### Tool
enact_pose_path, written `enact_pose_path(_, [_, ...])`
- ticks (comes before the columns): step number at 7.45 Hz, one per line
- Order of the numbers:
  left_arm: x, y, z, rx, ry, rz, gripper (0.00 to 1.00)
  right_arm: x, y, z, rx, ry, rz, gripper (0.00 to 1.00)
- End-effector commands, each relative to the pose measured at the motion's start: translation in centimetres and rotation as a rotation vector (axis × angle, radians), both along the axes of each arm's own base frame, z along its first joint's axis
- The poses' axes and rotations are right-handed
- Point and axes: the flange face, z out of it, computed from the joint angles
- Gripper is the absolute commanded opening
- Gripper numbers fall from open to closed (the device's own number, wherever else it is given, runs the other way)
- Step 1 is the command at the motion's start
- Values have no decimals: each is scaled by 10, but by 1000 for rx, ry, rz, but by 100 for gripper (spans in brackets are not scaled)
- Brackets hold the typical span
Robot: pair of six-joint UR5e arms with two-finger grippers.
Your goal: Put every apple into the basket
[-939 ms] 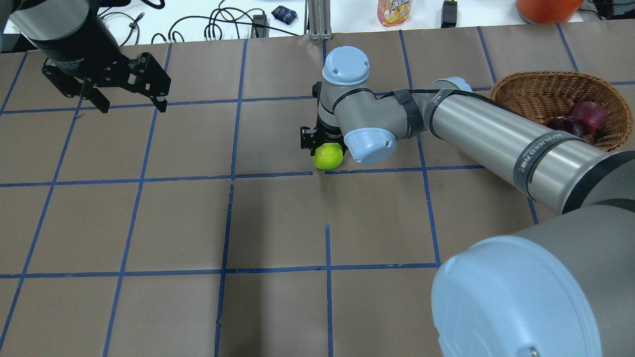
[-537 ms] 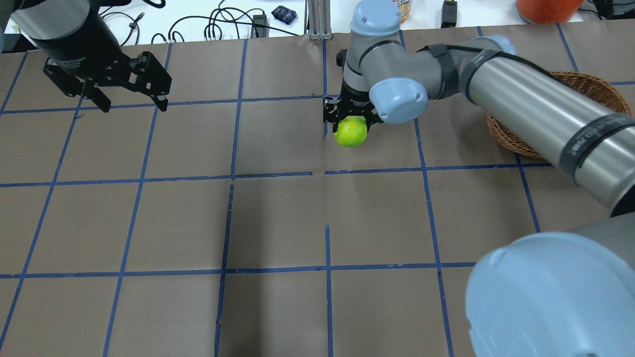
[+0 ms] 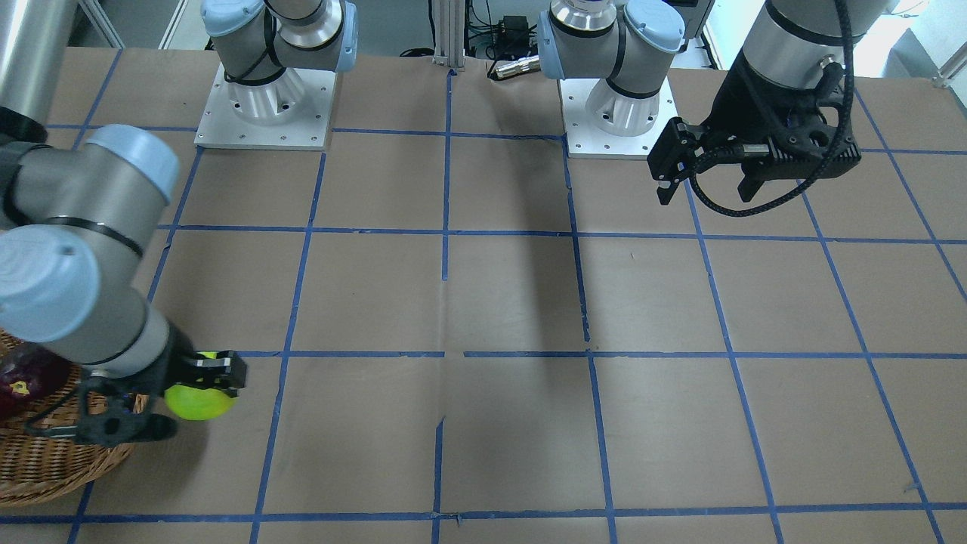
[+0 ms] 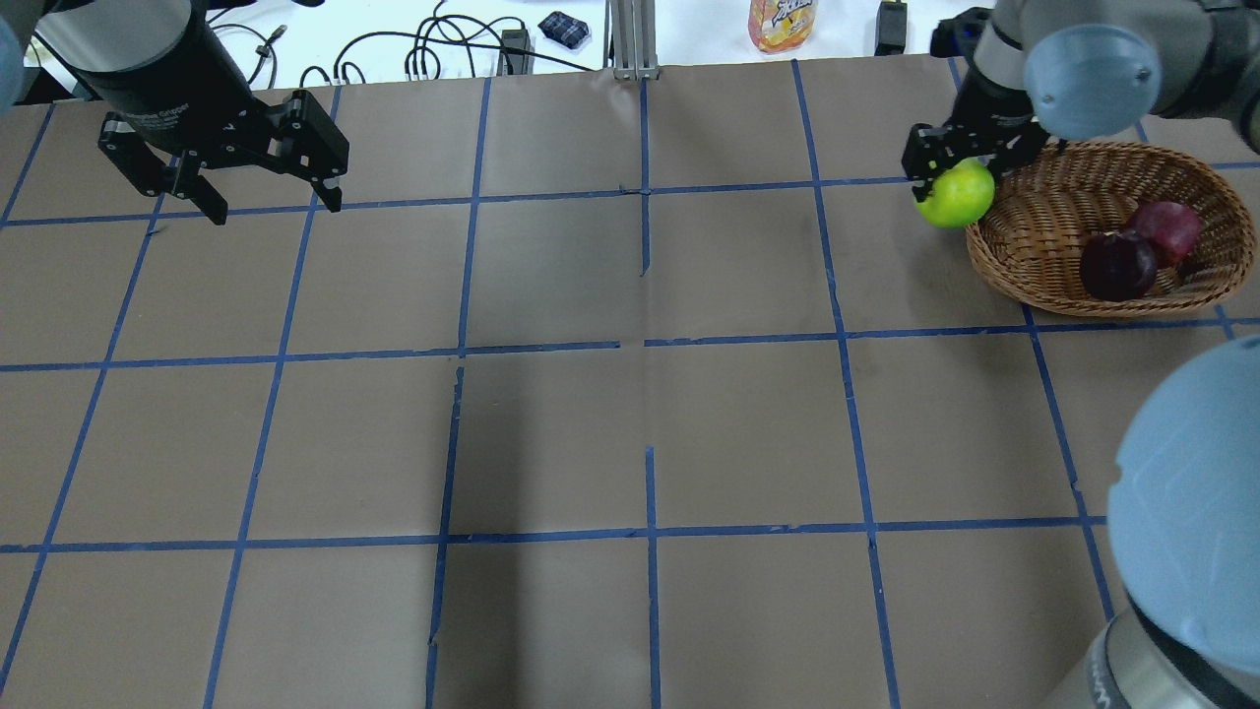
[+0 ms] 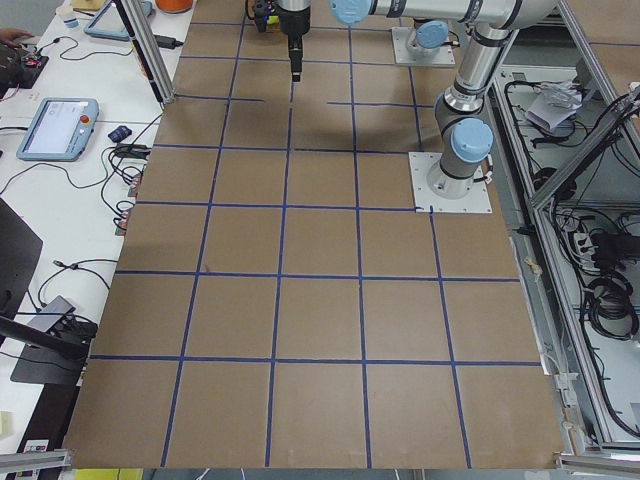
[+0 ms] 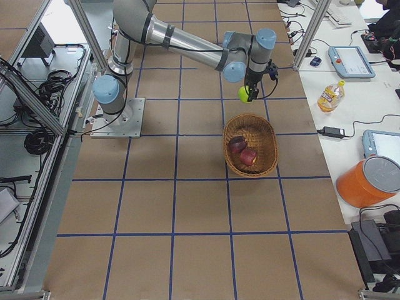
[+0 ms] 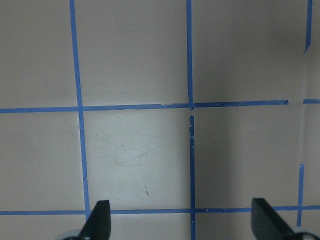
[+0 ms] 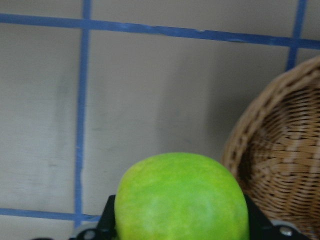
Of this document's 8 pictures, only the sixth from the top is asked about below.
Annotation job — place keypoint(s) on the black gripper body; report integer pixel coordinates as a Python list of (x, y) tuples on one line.
[(252, 79)]

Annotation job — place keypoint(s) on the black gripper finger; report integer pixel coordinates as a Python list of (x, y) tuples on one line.
[(246, 90), (253, 93)]

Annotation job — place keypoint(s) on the green apple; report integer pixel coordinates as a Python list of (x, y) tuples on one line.
[(242, 97)]

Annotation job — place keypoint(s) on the dark red apple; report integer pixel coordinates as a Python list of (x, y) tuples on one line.
[(237, 144)]

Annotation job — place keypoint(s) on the red apple with yellow patch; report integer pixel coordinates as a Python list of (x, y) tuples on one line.
[(248, 156)]

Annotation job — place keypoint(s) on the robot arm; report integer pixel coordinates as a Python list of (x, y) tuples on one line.
[(186, 84)]

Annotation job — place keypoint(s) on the woven wicker basket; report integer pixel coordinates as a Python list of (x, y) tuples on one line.
[(260, 137)]

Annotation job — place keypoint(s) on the yellow juice bottle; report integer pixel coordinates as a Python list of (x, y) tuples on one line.
[(331, 97)]

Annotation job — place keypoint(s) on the black power adapter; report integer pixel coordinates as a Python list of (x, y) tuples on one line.
[(332, 132)]

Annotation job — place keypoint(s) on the blue teach pendant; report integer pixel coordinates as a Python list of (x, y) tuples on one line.
[(381, 143), (350, 62)]

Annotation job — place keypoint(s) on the orange bucket with grey lid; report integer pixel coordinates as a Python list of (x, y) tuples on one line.
[(369, 182)]

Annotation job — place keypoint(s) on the aluminium frame post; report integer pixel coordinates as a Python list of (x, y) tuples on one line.
[(312, 28)]

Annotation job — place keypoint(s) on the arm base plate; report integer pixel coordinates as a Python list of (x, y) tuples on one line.
[(127, 125)]

